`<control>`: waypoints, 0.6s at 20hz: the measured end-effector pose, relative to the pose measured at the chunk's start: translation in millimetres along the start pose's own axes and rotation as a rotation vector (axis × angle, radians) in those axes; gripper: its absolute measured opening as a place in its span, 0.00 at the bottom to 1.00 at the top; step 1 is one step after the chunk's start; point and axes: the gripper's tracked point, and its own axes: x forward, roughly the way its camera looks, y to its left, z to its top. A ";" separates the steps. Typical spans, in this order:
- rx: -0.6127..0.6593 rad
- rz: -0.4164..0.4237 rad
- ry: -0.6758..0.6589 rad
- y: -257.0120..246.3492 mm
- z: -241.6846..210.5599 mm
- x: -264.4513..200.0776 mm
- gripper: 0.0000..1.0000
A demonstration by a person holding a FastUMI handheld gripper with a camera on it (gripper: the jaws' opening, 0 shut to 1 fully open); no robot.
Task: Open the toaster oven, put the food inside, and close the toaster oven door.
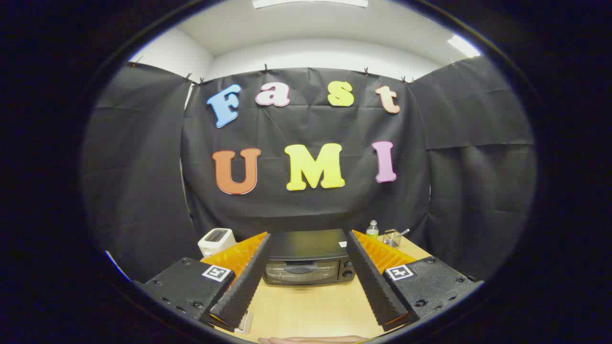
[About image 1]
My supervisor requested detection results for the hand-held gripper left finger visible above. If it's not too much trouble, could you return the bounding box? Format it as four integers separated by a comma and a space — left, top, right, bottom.
136, 232, 273, 333

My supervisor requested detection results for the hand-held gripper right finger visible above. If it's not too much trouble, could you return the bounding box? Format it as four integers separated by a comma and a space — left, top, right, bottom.
345, 230, 484, 332

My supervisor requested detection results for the black toaster oven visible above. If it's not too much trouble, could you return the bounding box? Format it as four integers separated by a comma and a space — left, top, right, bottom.
262, 228, 357, 286

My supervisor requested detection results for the white bread toaster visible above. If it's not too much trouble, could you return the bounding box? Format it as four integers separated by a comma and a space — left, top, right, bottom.
198, 228, 237, 258

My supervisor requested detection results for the small ceiling light panel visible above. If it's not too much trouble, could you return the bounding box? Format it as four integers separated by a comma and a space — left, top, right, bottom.
448, 34, 481, 58

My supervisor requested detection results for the long ceiling light panel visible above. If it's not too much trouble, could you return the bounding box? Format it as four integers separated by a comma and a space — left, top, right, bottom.
252, 0, 369, 9

